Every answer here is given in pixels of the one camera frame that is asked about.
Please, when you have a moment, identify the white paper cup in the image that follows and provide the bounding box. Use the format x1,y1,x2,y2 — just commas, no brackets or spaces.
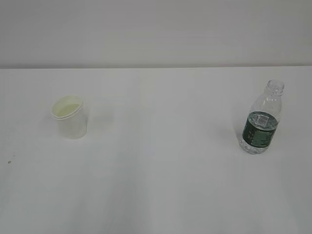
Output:
51,95,87,139

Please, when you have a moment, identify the clear water bottle green label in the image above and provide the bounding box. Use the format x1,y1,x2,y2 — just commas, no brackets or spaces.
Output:
239,79,285,155

